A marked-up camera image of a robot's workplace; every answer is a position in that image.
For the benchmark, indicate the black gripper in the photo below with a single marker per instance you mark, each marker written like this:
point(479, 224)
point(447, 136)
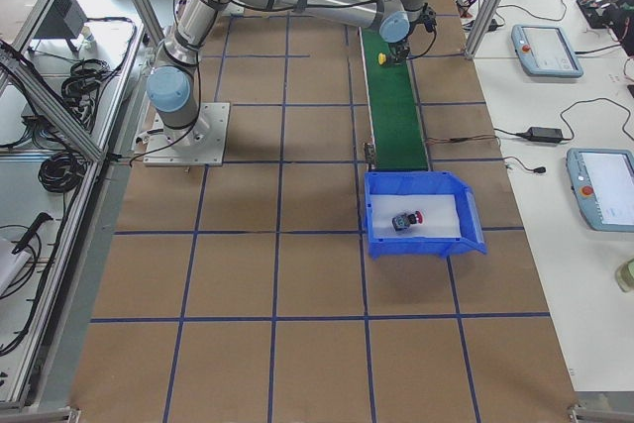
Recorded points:
point(399, 52)

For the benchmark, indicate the red mushroom push button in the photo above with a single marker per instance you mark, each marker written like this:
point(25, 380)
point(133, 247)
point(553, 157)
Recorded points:
point(404, 221)

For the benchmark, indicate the green conveyor belt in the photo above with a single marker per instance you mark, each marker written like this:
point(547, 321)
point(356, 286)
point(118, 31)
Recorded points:
point(397, 142)

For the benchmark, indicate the teach pendant far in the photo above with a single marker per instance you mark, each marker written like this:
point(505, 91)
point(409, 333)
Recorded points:
point(545, 51)

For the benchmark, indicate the teach pendant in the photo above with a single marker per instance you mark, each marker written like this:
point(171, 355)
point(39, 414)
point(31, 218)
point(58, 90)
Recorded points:
point(545, 51)
point(602, 183)

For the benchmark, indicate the black power adapter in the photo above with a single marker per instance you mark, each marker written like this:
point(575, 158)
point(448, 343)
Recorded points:
point(545, 135)

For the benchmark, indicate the blue plastic bin near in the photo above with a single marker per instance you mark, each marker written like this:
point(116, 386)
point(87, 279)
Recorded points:
point(428, 183)

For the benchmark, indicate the black electronics box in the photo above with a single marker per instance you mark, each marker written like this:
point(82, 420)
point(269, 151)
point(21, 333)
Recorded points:
point(599, 14)

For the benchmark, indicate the teach pendant near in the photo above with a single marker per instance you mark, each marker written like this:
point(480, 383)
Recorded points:
point(602, 183)

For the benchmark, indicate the brown paper table cover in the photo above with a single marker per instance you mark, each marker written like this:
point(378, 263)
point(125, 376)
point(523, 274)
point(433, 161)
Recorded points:
point(245, 292)

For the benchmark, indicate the aluminium frame rail right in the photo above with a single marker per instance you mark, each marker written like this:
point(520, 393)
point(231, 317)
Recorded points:
point(118, 28)

